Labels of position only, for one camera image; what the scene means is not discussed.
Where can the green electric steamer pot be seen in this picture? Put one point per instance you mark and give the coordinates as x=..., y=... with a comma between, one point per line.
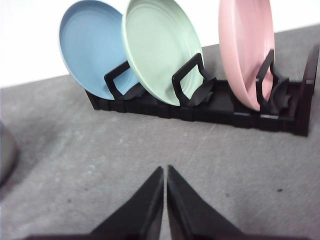
x=9, y=151

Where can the pink plate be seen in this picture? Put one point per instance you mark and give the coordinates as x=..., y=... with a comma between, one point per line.
x=247, y=38

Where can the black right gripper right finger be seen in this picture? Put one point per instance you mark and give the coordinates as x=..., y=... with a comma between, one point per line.
x=191, y=217

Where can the blue plate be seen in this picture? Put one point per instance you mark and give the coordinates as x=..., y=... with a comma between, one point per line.
x=92, y=41

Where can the black plate rack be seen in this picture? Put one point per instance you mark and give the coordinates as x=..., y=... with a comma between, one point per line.
x=283, y=105

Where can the green plate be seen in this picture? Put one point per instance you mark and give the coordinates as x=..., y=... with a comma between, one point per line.
x=160, y=37

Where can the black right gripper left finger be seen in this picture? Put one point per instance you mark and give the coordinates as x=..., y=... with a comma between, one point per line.
x=140, y=217

